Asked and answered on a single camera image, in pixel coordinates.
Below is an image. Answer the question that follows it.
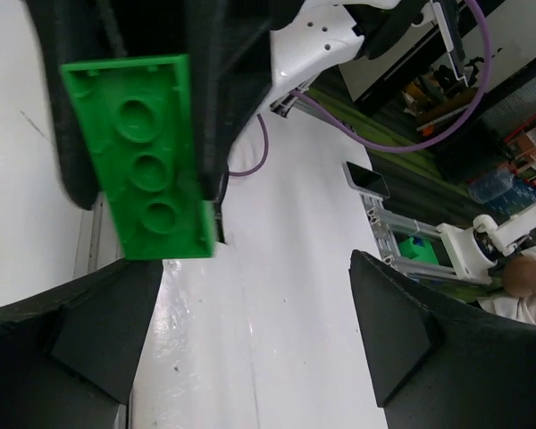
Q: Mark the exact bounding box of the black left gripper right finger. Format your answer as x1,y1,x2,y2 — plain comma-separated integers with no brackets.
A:
349,250,536,428

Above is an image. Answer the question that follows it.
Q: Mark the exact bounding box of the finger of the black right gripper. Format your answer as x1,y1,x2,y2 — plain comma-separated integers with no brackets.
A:
178,0,296,202
25,0,127,210

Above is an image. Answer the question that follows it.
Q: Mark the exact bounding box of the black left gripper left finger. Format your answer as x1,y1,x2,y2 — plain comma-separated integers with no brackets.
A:
0,259,163,428

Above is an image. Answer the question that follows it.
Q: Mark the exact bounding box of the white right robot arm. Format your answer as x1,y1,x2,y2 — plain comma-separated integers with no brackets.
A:
25,1,423,210

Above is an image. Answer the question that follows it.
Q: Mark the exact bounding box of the person in background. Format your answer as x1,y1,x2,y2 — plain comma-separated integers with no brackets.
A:
476,246,536,325

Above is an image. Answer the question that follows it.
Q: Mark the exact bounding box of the smartphone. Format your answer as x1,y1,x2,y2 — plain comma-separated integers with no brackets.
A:
343,162,390,199

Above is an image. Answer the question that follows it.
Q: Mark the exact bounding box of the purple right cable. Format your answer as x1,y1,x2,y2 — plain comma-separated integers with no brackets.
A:
227,0,495,180

